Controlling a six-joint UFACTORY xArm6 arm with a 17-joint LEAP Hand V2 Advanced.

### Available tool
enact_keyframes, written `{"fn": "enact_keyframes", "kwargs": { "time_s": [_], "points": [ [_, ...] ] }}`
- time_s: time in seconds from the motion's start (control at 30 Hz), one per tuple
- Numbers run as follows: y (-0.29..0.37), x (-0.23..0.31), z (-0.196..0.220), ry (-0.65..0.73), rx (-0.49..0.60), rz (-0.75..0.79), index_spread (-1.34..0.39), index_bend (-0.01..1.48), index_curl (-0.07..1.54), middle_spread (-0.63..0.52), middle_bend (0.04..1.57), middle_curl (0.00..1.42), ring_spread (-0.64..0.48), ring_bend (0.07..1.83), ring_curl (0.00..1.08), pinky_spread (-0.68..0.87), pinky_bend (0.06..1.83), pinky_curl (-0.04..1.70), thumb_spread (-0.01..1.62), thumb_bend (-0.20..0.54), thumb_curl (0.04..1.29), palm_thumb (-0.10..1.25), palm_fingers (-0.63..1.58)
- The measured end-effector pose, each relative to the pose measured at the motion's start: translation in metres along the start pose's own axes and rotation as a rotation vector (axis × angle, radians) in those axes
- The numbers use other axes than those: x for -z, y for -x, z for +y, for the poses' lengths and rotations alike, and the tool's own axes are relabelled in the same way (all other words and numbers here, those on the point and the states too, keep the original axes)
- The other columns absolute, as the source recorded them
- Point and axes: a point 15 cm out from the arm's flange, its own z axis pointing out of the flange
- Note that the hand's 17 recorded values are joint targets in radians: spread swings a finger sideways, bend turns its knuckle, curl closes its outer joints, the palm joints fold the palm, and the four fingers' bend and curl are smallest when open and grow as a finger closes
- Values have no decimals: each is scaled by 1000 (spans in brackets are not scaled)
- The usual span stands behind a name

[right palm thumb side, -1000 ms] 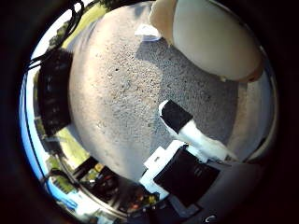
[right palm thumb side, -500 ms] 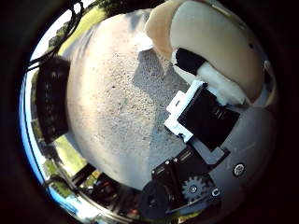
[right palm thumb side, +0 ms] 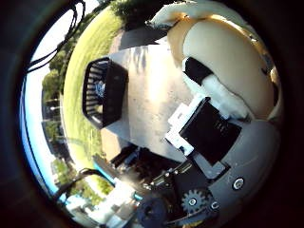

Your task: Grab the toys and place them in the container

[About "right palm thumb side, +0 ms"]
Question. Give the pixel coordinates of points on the black white zebra plush toy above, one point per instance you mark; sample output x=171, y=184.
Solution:
x=100, y=88

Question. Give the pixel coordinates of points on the black mesh cart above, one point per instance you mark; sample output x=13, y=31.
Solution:
x=142, y=164

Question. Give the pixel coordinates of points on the black slatted plastic basket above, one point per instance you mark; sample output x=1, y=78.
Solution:
x=109, y=95

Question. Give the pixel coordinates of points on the dark building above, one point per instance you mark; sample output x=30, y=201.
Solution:
x=52, y=123

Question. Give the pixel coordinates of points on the blue striped frame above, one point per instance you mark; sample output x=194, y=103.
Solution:
x=103, y=172

